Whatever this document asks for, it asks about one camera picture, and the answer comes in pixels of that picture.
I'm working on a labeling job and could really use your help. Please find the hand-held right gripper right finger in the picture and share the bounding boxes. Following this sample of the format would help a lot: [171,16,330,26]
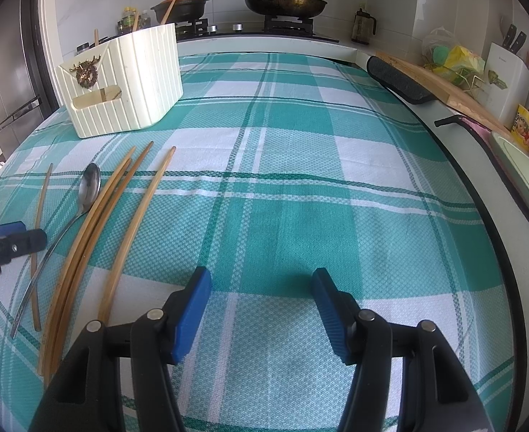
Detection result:
[312,267,488,432]

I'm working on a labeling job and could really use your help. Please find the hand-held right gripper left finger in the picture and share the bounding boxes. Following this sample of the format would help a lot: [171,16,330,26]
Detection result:
[30,266,212,432]

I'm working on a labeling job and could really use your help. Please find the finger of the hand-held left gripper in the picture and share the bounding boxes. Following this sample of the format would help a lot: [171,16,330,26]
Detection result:
[0,229,48,262]
[0,220,26,240]

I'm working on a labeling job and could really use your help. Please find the steel spoon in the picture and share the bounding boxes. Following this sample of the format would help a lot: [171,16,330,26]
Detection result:
[10,162,102,339]

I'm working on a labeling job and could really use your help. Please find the cream ribbed utensil holder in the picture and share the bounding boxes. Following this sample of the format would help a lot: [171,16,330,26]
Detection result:
[55,23,184,139]

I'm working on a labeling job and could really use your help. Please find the green white checked tablecloth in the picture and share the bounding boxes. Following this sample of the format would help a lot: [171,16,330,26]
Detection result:
[0,51,517,432]

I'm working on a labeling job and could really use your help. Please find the grey refrigerator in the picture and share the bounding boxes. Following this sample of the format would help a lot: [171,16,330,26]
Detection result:
[0,0,56,154]

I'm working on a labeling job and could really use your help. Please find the green cutting board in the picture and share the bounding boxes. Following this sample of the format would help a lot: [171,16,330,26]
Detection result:
[489,132,529,253]

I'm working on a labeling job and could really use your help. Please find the pink cutting board black rim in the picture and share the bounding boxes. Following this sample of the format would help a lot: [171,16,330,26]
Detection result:
[434,114,529,241]

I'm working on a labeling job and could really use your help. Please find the yellow cap sauce bottle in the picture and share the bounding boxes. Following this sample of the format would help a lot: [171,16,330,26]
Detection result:
[121,6,138,33]

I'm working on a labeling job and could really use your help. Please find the wooden cutting board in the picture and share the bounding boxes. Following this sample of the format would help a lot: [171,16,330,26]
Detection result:
[375,51,515,135]

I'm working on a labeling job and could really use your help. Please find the yellow snack packet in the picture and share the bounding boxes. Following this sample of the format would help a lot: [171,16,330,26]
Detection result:
[511,104,529,153]

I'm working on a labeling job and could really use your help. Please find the black clay pot red lid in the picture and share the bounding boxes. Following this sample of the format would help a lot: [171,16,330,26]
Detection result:
[150,0,211,24]

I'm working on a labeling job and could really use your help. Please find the clear bag yellow green contents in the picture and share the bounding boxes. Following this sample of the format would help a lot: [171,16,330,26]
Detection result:
[422,27,488,87]

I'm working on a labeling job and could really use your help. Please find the black gas stove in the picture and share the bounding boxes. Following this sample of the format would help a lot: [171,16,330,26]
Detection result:
[175,15,342,44]

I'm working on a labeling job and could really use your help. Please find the glass french press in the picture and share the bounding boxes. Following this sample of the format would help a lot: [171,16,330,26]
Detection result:
[352,4,377,46]

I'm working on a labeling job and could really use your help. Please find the white knife block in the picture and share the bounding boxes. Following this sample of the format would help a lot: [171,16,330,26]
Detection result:
[480,42,529,120]

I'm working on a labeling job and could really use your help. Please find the black door frame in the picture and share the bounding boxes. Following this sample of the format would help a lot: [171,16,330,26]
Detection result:
[22,0,62,113]

